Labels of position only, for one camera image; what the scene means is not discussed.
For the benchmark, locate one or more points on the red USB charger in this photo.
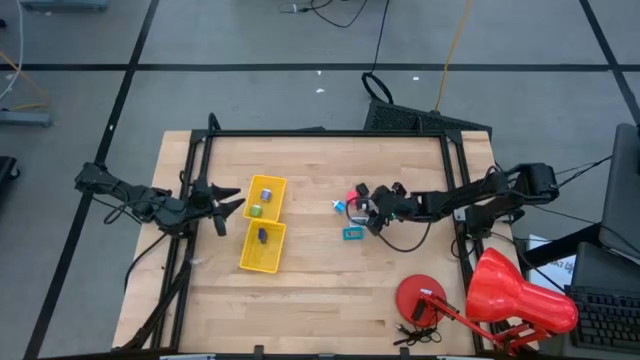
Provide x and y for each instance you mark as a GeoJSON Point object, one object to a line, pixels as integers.
{"type": "Point", "coordinates": [351, 195]}

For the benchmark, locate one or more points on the white paper sheet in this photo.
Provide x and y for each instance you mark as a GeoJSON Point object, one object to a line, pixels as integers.
{"type": "Point", "coordinates": [555, 270]}

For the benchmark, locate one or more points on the green and white USB charger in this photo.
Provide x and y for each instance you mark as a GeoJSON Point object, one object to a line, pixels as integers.
{"type": "Point", "coordinates": [256, 210]}

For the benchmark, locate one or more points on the red desk lamp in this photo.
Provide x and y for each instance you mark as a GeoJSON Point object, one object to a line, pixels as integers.
{"type": "Point", "coordinates": [500, 295]}

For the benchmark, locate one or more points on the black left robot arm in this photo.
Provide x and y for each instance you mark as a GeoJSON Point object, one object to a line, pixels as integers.
{"type": "Point", "coordinates": [150, 205]}

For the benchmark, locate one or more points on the white rectangular power adapter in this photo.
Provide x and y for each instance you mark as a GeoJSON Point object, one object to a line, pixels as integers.
{"type": "Point", "coordinates": [353, 233]}

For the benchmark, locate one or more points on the dark blue USB charger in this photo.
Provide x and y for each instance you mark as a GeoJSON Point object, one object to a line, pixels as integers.
{"type": "Point", "coordinates": [262, 235]}

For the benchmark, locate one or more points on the black computer keyboard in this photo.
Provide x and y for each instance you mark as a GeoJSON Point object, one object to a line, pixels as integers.
{"type": "Point", "coordinates": [607, 317]}

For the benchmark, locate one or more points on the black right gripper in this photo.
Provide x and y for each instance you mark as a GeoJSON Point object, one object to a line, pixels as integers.
{"type": "Point", "coordinates": [390, 207]}

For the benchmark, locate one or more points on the black aluminium table frame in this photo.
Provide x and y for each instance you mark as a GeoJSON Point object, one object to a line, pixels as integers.
{"type": "Point", "coordinates": [325, 134]}

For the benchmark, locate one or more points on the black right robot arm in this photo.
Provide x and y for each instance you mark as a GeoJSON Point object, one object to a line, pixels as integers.
{"type": "Point", "coordinates": [475, 195]}

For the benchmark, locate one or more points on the grey cart base leg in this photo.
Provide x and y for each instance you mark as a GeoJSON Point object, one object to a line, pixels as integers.
{"type": "Point", "coordinates": [65, 5]}
{"type": "Point", "coordinates": [25, 118]}

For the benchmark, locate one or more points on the dark grey panel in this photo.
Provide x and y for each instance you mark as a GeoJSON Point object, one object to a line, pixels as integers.
{"type": "Point", "coordinates": [607, 265]}

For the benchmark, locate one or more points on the black desk leg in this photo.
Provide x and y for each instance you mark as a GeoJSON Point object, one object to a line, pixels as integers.
{"type": "Point", "coordinates": [560, 247]}

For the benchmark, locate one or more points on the yellow plastic basket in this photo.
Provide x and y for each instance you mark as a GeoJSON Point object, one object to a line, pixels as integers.
{"type": "Point", "coordinates": [277, 187]}
{"type": "Point", "coordinates": [250, 260]}

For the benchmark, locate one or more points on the cyan and white USB charger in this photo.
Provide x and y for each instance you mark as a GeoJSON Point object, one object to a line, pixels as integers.
{"type": "Point", "coordinates": [339, 206]}

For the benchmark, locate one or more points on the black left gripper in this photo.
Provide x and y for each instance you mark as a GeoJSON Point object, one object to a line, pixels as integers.
{"type": "Point", "coordinates": [201, 197]}

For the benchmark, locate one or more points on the black chair part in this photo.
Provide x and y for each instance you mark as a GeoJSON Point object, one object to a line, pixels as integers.
{"type": "Point", "coordinates": [7, 175]}

